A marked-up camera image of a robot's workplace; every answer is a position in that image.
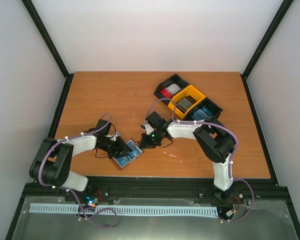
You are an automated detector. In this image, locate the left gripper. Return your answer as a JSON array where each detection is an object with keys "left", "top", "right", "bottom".
[{"left": 99, "top": 136, "right": 133, "bottom": 159}]

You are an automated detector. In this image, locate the blue credit card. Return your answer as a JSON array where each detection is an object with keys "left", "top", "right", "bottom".
[
  {"left": 115, "top": 156, "right": 134, "bottom": 168},
  {"left": 126, "top": 140, "right": 143, "bottom": 159}
]

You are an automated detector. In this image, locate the brown leather card holder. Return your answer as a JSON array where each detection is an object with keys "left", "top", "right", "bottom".
[{"left": 112, "top": 139, "right": 144, "bottom": 169}]

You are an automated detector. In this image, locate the yellow bin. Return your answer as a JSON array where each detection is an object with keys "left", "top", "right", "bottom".
[{"left": 168, "top": 84, "right": 206, "bottom": 120}]

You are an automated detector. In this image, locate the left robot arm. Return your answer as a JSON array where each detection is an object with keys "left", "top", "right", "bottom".
[{"left": 29, "top": 119, "right": 139, "bottom": 202}]

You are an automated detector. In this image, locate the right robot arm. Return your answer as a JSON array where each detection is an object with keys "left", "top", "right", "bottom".
[{"left": 138, "top": 111, "right": 238, "bottom": 202}]

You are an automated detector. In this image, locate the dark grey card stack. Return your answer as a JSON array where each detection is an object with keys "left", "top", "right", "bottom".
[{"left": 176, "top": 95, "right": 197, "bottom": 113}]

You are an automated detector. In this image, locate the red card stack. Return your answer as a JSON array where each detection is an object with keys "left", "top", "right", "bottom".
[{"left": 160, "top": 88, "right": 173, "bottom": 99}]

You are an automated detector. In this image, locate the blue card stack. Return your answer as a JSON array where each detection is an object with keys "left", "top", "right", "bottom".
[{"left": 191, "top": 106, "right": 213, "bottom": 121}]

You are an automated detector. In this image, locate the white card stack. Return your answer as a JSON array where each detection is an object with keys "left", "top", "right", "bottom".
[{"left": 166, "top": 83, "right": 181, "bottom": 95}]

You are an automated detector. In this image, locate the black bin left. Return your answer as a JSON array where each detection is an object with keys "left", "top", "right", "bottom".
[{"left": 153, "top": 73, "right": 190, "bottom": 99}]

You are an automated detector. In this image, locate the black bin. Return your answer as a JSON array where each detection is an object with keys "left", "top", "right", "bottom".
[
  {"left": 153, "top": 73, "right": 190, "bottom": 99},
  {"left": 184, "top": 97, "right": 223, "bottom": 121}
]

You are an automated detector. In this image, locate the black bin right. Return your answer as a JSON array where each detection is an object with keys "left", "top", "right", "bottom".
[{"left": 184, "top": 97, "right": 223, "bottom": 121}]

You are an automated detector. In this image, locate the small circuit board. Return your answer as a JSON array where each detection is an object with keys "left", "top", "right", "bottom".
[{"left": 87, "top": 190, "right": 103, "bottom": 208}]

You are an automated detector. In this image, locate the right base connector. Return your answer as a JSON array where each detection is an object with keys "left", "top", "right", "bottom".
[{"left": 225, "top": 209, "right": 237, "bottom": 219}]

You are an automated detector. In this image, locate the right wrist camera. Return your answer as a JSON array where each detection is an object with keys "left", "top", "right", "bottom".
[{"left": 141, "top": 123, "right": 154, "bottom": 135}]

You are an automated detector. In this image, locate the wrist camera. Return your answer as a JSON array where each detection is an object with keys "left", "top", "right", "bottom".
[
  {"left": 141, "top": 123, "right": 154, "bottom": 135},
  {"left": 106, "top": 131, "right": 121, "bottom": 141}
]

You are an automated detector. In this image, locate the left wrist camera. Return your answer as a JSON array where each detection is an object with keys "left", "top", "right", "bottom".
[{"left": 106, "top": 131, "right": 121, "bottom": 141}]

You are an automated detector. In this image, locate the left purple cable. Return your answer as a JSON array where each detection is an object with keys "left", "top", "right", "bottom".
[{"left": 38, "top": 112, "right": 119, "bottom": 229}]

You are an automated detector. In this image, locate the light blue cable duct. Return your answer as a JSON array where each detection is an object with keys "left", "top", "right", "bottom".
[{"left": 28, "top": 203, "right": 218, "bottom": 218}]

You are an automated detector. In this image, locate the left black frame post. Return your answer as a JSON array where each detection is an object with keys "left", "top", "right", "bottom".
[{"left": 21, "top": 0, "right": 71, "bottom": 78}]

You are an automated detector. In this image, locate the black frame post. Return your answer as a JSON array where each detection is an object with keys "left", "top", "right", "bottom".
[
  {"left": 21, "top": 0, "right": 71, "bottom": 78},
  {"left": 241, "top": 0, "right": 295, "bottom": 78}
]

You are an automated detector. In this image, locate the right black frame post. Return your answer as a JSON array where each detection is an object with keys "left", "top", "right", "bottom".
[{"left": 241, "top": 0, "right": 295, "bottom": 78}]

